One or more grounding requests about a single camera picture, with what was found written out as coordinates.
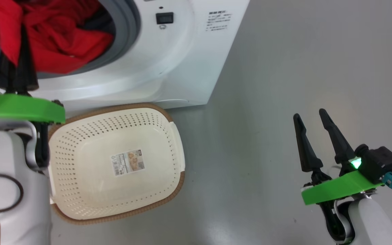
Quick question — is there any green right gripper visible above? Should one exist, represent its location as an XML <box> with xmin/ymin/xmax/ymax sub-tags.
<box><xmin>293</xmin><ymin>108</ymin><xmax>386</xmax><ymax>206</ymax></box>

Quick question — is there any paper basket label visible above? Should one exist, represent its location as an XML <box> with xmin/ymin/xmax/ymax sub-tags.
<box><xmin>110</xmin><ymin>149</ymin><xmax>145</xmax><ymax>177</ymax></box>

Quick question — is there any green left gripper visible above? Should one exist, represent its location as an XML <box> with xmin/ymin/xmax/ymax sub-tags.
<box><xmin>0</xmin><ymin>26</ymin><xmax>66</xmax><ymax>125</ymax></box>

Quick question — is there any red garment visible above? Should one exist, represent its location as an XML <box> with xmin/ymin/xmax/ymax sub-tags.
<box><xmin>0</xmin><ymin>0</ymin><xmax>115</xmax><ymax>75</ymax></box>

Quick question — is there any cream perforated laundry basket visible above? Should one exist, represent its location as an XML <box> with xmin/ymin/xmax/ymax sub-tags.
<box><xmin>48</xmin><ymin>103</ymin><xmax>185</xmax><ymax>225</ymax></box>

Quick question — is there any white front-load washing machine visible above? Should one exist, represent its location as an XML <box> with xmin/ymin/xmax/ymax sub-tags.
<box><xmin>0</xmin><ymin>0</ymin><xmax>251</xmax><ymax>111</ymax></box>

